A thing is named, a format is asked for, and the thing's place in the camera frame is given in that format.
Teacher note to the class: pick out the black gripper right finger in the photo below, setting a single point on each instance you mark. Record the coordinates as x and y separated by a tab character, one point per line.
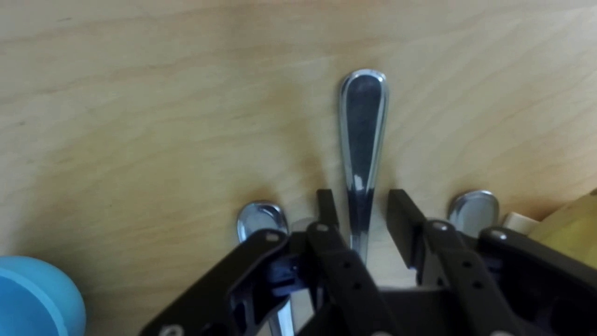
468	273

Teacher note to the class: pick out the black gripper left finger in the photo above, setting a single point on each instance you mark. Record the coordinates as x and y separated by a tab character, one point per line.
348	273

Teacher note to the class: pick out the small silver spoon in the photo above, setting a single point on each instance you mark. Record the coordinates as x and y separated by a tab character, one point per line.
262	217

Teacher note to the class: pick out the silver table utensil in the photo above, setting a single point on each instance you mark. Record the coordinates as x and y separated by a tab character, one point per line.
475	211

